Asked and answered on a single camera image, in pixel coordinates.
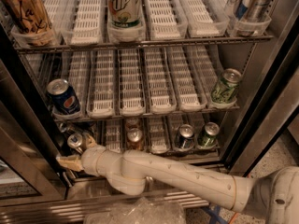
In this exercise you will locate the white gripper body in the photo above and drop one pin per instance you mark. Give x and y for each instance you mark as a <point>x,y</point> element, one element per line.
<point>90,161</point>

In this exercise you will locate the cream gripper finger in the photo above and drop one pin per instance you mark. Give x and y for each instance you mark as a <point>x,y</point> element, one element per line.
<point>89,141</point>
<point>72,162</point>

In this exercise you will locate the silver redbull can front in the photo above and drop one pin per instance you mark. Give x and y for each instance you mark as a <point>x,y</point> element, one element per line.
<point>76,142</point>

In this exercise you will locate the silver redbull can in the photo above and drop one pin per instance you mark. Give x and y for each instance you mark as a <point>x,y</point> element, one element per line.
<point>76,142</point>
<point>73,128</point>

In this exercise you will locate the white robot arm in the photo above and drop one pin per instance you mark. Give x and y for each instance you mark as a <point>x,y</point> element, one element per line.
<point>274,197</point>

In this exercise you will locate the silver redbull can rear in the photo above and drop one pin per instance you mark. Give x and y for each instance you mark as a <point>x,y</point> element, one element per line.
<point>73,128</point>

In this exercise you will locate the copper can rear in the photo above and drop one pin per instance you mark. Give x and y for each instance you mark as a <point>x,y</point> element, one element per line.
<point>132,123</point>

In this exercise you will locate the copper can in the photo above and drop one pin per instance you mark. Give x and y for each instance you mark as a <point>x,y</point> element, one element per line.
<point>132,123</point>
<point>135,139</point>

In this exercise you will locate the copper can front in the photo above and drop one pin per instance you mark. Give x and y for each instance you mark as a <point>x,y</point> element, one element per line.
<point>135,139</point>

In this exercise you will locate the blue pepsi can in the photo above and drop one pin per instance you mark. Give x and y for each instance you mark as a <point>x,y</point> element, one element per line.
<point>63,96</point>

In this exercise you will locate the green can bottom shelf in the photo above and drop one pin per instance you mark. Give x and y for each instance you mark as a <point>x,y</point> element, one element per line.
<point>208,135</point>

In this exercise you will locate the green can shelf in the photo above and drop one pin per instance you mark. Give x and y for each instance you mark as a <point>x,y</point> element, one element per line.
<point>208,135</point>
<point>226,87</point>

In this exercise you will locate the orange la croix can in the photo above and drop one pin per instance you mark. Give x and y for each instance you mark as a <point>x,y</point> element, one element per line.
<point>32,21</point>

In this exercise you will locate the green can middle shelf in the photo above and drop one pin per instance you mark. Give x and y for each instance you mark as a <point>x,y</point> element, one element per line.
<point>226,87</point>

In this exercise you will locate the green 7up can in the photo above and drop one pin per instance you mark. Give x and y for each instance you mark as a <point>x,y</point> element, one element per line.
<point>125,13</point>

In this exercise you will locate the fridge door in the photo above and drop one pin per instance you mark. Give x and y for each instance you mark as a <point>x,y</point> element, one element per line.
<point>267,99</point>

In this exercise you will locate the clear plastic bag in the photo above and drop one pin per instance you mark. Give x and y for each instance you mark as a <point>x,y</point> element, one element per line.
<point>142,211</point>

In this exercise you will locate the middle wire shelf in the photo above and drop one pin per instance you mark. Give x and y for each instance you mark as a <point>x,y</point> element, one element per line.
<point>85,118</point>

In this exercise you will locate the wire shelf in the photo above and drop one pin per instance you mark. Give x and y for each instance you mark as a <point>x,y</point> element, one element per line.
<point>222,40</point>
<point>190,156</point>
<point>85,118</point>

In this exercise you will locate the bottom wire shelf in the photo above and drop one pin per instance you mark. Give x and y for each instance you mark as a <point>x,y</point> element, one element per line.
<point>190,156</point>

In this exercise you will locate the top wire shelf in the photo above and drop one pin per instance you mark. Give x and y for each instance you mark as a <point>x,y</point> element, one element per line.
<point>222,40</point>

